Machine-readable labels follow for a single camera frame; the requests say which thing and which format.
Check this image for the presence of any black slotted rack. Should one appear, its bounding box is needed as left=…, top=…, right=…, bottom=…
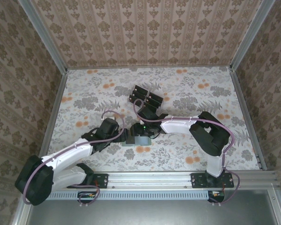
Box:
left=128, top=84, right=164, bottom=112

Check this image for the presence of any floral patterned tablecloth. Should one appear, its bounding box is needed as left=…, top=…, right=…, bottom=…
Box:
left=41, top=66, right=260, bottom=173

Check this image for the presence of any small wiring connector board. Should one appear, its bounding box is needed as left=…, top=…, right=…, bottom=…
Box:
left=208, top=190, right=225, bottom=200
left=77, top=191, right=96, bottom=200

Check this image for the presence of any grey metal panel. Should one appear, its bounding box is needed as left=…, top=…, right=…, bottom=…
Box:
left=28, top=199, right=279, bottom=225

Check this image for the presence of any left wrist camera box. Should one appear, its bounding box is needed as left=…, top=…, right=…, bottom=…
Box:
left=100, top=118, right=120, bottom=136

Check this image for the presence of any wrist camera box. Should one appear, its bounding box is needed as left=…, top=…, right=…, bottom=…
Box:
left=100, top=118, right=120, bottom=136
left=138, top=107, right=158, bottom=122

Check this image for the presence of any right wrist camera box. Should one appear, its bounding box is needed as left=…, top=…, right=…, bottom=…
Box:
left=138, top=107, right=158, bottom=122

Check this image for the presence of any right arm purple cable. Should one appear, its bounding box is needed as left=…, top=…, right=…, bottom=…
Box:
left=133, top=98, right=241, bottom=207

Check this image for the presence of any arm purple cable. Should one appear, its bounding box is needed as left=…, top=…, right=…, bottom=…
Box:
left=23, top=109, right=126, bottom=207
left=133, top=98, right=241, bottom=207

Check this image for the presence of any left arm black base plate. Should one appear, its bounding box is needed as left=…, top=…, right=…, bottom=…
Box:
left=67, top=173, right=108, bottom=189

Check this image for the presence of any aluminium mounting rail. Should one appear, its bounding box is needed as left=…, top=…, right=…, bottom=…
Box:
left=25, top=171, right=279, bottom=190

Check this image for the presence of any slotted grey cable duct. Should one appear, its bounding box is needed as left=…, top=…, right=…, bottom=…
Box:
left=34, top=191, right=276, bottom=200

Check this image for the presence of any aluminium side rail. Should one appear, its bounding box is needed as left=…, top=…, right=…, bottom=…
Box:
left=229, top=67, right=267, bottom=171
left=36, top=69, right=68, bottom=173

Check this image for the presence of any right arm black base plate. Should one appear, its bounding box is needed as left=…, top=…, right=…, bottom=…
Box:
left=191, top=172, right=234, bottom=188

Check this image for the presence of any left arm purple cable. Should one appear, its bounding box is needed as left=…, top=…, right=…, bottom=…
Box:
left=23, top=109, right=126, bottom=207

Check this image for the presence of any aluminium corner post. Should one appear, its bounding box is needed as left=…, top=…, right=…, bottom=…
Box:
left=20, top=0, right=68, bottom=73
left=229, top=0, right=270, bottom=71

